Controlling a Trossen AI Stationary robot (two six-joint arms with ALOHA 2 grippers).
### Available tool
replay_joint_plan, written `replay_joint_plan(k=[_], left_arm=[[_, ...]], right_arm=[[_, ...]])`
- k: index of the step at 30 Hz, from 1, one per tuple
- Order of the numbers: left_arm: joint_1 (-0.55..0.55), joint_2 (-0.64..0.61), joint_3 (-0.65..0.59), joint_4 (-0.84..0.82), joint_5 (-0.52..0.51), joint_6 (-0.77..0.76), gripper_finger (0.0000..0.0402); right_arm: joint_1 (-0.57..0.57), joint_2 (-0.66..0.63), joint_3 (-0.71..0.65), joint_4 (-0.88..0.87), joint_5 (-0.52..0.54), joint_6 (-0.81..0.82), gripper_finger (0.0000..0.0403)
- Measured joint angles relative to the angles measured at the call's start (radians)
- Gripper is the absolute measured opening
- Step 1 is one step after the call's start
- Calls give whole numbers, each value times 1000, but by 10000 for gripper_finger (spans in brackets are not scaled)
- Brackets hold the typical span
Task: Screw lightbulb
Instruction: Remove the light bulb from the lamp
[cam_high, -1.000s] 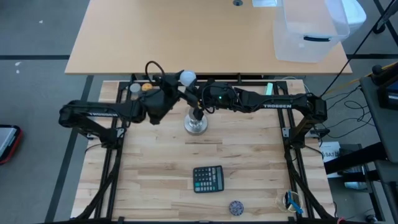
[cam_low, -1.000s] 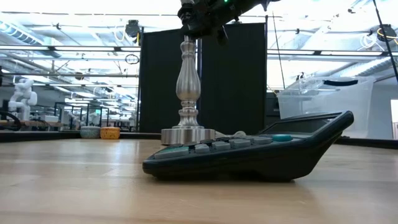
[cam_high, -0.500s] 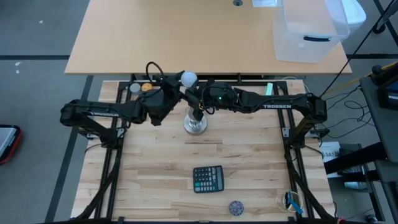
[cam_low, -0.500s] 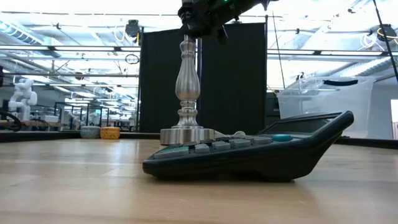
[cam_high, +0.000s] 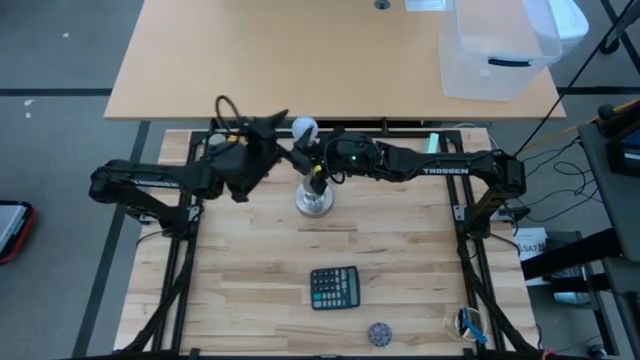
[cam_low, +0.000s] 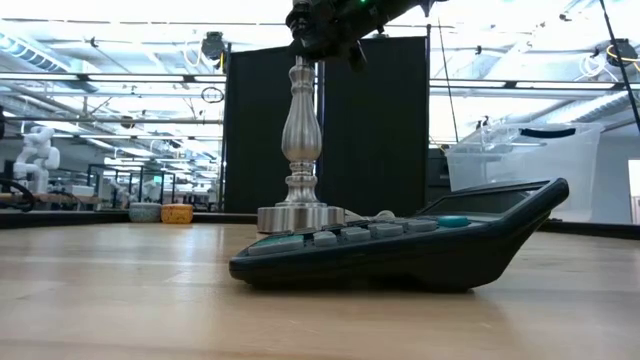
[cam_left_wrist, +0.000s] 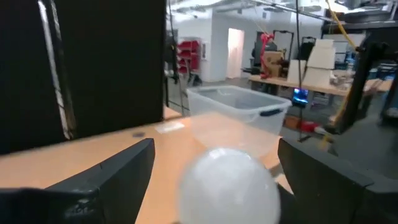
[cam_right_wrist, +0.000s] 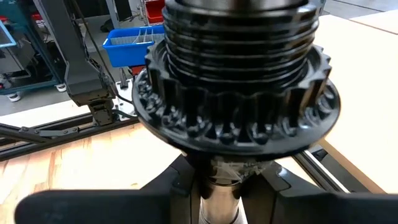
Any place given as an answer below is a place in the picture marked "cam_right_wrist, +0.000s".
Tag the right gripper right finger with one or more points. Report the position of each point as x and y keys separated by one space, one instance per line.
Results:
x=326 y=210

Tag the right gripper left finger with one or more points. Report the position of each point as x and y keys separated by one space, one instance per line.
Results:
x=93 y=208

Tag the red plastic bin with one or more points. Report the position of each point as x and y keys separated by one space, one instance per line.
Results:
x=155 y=11

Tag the silver table lamp base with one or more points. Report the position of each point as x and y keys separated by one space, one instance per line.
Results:
x=236 y=93

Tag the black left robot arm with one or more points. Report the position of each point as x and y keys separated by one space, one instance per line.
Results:
x=77 y=68

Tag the blue plastic bin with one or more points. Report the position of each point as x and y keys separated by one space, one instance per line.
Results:
x=130 y=49

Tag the teal utility cart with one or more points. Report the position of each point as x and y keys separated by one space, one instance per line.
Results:
x=21 y=62

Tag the tan wooden desk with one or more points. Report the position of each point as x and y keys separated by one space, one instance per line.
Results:
x=367 y=93

